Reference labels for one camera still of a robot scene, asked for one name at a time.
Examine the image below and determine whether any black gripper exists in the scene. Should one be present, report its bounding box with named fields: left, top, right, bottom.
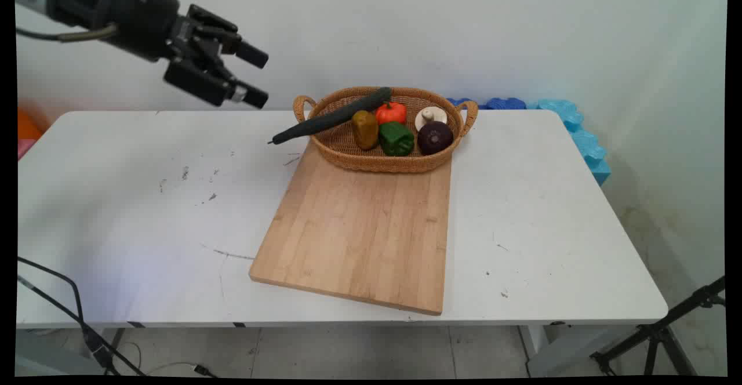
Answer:
left=93, top=0, right=270, bottom=110

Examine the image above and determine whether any dark green toy cucumber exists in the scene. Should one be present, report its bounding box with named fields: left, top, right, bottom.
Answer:
left=267, top=87, right=392, bottom=146

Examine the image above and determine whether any woven wicker basket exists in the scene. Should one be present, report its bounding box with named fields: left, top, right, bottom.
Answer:
left=293, top=86, right=479, bottom=174

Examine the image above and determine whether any orange-red toy tomato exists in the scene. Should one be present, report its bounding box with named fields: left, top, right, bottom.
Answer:
left=374, top=101, right=408, bottom=126

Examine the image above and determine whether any orange object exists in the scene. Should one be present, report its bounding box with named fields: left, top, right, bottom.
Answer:
left=17, top=110, right=43, bottom=141

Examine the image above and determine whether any green toy bell pepper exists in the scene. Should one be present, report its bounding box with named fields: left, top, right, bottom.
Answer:
left=379, top=121, right=415, bottom=157

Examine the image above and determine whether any white toy mushroom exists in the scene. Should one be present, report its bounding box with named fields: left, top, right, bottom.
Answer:
left=414, top=107, right=448, bottom=132

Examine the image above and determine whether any wooden cutting board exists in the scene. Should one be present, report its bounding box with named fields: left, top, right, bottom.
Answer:
left=249, top=140, right=452, bottom=317

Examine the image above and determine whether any dark purple toy onion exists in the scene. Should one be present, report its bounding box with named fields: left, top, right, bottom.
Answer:
left=417, top=121, right=454, bottom=155

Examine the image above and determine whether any straight black stand rod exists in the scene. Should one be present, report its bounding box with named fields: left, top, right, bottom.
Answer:
left=17, top=274, right=147, bottom=377

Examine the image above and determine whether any dark blue foam mat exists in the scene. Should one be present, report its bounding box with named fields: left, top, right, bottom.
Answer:
left=446, top=97, right=527, bottom=111

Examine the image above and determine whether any light blue foam mat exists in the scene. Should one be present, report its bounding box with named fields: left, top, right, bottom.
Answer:
left=525, top=99, right=612, bottom=187

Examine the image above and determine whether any white table leg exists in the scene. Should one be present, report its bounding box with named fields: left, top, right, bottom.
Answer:
left=518, top=323, right=603, bottom=377

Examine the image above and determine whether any black tripod stand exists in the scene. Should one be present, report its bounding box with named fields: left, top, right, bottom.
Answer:
left=590, top=276, right=726, bottom=377

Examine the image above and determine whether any curved black cable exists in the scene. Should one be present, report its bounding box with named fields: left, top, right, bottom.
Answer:
left=17, top=256, right=108, bottom=368

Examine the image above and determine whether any black plug with white cable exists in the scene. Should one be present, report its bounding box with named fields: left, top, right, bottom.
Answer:
left=145, top=362, right=219, bottom=378

